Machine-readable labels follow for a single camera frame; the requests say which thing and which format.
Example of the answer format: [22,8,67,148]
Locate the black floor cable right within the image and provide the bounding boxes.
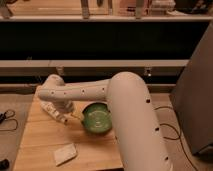
[153,105,200,171]

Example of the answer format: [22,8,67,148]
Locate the green ceramic bowl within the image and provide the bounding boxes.
[81,102,112,134]

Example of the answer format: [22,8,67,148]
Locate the grey cabinet right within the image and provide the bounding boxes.
[170,21,213,155]

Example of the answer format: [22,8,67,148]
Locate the long wall shelf rail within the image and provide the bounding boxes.
[0,60,189,68]

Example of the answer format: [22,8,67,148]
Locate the white plastic bottle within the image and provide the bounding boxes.
[41,101,68,124]

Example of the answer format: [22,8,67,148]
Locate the wooden table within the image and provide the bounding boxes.
[13,94,123,171]

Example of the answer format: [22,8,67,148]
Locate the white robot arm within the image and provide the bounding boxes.
[38,72,173,171]

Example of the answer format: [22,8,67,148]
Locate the black cable left floor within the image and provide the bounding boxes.
[0,109,19,132]

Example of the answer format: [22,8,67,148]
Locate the beige sponge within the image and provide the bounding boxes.
[54,143,78,166]

